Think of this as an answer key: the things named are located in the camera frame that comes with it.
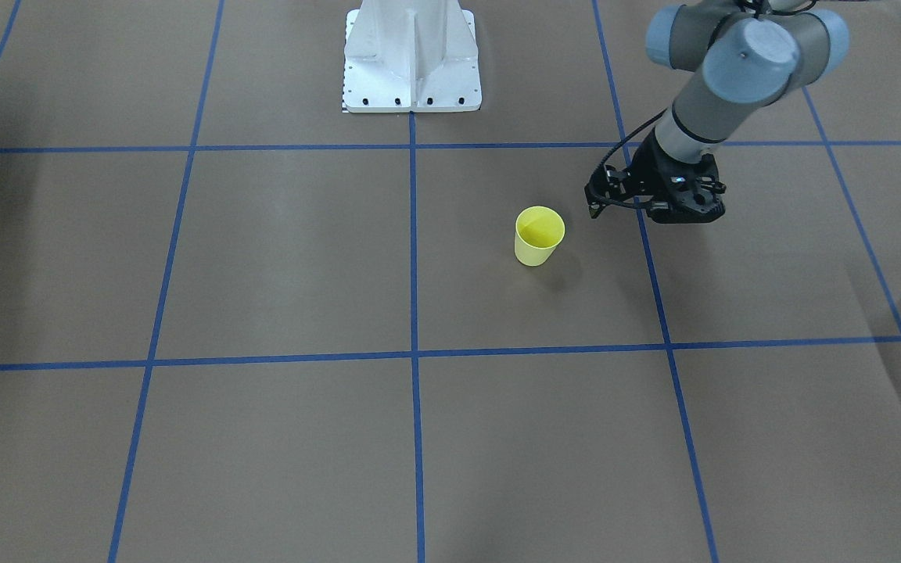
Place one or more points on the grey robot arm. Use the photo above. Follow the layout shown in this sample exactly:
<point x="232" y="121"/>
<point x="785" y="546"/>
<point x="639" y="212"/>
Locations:
<point x="742" y="56"/>

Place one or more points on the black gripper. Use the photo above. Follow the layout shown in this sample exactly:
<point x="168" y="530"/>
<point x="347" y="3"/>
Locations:
<point x="645" y="177"/>

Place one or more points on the yellow plastic cup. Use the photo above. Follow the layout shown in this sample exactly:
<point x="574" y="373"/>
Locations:
<point x="538" y="232"/>

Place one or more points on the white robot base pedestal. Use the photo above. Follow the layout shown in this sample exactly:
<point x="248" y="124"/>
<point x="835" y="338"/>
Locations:
<point x="411" y="56"/>

